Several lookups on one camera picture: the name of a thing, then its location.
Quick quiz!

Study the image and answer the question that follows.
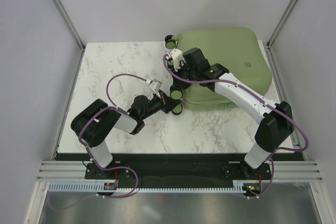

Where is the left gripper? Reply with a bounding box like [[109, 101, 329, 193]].
[[141, 89, 180, 120]]

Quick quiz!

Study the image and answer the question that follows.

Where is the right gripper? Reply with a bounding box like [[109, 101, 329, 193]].
[[170, 62, 197, 92]]

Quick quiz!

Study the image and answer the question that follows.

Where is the green suitcase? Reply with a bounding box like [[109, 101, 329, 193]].
[[174, 27, 272, 110]]

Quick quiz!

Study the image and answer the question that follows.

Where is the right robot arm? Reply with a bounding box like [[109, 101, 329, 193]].
[[163, 48, 293, 179]]

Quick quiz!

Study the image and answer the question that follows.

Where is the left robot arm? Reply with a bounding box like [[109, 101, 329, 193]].
[[70, 91, 183, 180]]

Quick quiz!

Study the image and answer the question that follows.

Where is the green suitcase wheel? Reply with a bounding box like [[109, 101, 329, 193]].
[[170, 86, 183, 100], [171, 104, 183, 115], [166, 57, 174, 69], [164, 35, 179, 50]]

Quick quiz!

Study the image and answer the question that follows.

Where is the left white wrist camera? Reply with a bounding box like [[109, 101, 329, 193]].
[[146, 79, 162, 97]]

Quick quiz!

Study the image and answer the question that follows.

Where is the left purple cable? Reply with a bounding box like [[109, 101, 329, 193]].
[[78, 73, 152, 200]]

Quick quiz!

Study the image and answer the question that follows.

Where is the purple cable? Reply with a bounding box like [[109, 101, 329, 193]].
[[162, 55, 309, 200], [78, 73, 152, 200]]

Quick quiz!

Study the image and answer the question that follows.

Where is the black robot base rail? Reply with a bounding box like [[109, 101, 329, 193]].
[[85, 154, 271, 189]]

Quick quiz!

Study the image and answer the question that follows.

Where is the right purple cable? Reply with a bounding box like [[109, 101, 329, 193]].
[[162, 55, 309, 200]]

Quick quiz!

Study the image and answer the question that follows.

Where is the right aluminium frame post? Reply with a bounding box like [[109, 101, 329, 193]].
[[266, 0, 300, 49]]

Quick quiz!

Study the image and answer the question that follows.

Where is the aluminium frame post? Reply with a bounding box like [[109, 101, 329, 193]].
[[266, 0, 300, 49], [52, 0, 86, 51]]

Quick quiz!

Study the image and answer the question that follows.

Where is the left aluminium frame post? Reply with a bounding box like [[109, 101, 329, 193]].
[[52, 0, 86, 51]]

